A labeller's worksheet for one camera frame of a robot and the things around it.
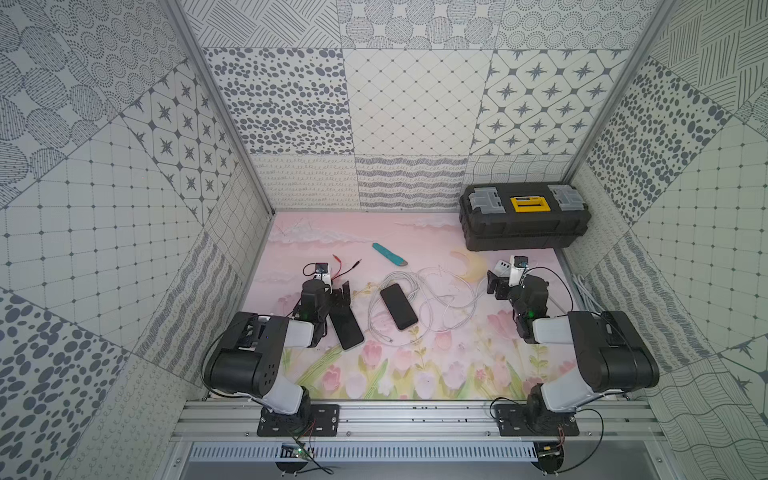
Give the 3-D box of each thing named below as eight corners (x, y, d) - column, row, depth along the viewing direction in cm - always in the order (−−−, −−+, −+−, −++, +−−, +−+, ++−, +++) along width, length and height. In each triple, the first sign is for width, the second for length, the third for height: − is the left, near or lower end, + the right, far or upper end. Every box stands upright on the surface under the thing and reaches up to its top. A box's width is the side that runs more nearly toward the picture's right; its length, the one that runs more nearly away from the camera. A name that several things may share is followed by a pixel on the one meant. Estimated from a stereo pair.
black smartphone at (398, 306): (399, 331, 91) (399, 328, 89) (379, 294, 99) (379, 290, 97) (418, 321, 93) (419, 318, 91) (397, 286, 101) (397, 282, 99)
